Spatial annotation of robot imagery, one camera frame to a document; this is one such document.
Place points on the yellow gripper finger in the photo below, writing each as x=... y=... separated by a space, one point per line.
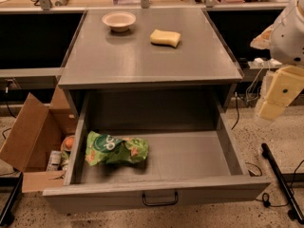
x=278 y=91

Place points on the green rice chip bag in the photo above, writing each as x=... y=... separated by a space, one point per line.
x=105 y=149

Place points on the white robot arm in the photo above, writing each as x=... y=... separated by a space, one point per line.
x=287 y=37

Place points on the grey open top drawer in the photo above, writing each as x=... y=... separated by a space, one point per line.
x=198 y=160

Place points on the grey counter cabinet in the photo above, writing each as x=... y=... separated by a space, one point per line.
x=122 y=79

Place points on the white power strip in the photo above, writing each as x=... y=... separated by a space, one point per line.
x=259 y=62

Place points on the black metal stand leg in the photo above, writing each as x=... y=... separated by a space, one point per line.
x=285 y=182

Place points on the yellow sponge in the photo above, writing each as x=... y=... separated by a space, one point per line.
x=167 y=38

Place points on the white paper bowl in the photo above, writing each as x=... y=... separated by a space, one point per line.
x=119 y=21

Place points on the orange lidded cup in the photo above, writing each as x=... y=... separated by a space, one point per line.
x=67 y=143

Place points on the white can in box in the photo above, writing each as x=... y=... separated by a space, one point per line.
x=54 y=161

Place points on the brown cardboard box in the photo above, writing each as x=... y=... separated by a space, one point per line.
x=37 y=131

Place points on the black left stand leg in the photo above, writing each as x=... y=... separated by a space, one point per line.
x=14 y=185

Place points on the black drawer handle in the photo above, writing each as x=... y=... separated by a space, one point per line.
x=154 y=200

